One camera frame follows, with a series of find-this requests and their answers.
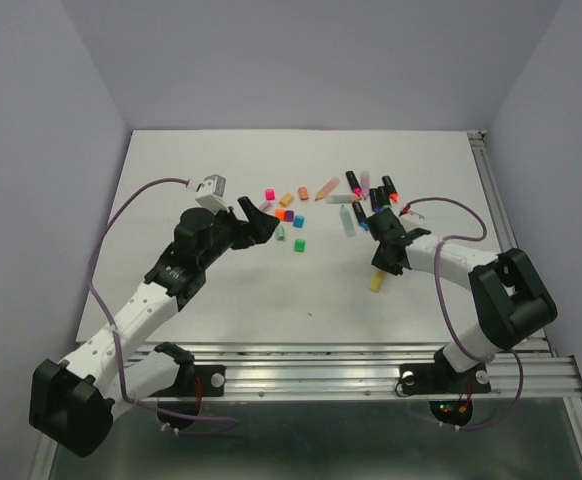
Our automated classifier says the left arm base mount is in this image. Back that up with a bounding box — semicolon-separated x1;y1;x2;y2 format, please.
153;342;226;417

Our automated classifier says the pastel lilac highlighter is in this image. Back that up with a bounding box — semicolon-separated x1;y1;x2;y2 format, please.
360;171;370;199

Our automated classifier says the pastel orange highlighter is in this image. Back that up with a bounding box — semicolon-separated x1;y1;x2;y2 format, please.
315;177;340;201

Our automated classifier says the blue black highlighter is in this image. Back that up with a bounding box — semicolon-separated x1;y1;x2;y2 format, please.
351;201;368;231

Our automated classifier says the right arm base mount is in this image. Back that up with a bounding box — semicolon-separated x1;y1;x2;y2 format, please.
394;350;492;429

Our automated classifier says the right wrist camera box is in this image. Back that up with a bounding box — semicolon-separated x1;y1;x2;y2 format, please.
400;211;425;224

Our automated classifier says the orange black highlighter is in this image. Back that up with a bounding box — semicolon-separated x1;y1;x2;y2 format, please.
382;175;400;204

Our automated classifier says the purple black highlighter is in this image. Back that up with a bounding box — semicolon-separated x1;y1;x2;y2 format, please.
369;188;382;213

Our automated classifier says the clear orange-tip highlighter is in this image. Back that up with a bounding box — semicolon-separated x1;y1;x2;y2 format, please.
325;194;361;205

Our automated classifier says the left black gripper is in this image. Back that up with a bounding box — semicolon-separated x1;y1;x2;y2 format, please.
199;197;279;270

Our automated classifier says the pastel green highlighter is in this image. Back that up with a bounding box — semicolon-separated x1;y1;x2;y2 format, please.
339;205;356;237

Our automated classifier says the pink black highlighter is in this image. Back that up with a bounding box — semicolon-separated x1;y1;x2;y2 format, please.
345;170;364;199

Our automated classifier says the aluminium front rail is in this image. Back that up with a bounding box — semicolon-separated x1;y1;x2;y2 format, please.
53;342;582;401

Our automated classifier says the pastel orange pen cap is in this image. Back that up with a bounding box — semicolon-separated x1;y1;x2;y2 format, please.
279;193;294;207

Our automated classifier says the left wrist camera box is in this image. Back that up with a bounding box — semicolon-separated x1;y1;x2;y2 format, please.
195;174;228;213

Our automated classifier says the blue pen cap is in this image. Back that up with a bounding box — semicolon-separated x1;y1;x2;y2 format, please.
293;215;305;228

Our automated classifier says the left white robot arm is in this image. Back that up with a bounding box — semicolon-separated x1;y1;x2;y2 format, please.
29;196;280;458

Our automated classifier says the pastel yellow highlighter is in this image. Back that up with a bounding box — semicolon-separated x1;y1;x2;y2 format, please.
368;270;385;293

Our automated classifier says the aluminium right rail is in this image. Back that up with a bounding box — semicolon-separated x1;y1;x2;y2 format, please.
467;131;552;355

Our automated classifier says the aluminium rail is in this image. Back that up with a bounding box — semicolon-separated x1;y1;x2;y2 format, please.
53;342;582;401
467;131;552;355

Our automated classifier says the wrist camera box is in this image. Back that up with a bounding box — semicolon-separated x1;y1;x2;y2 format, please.
195;174;228;213
400;211;425;224

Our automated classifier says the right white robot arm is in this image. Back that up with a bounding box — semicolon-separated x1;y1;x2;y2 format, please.
367;209;558;390

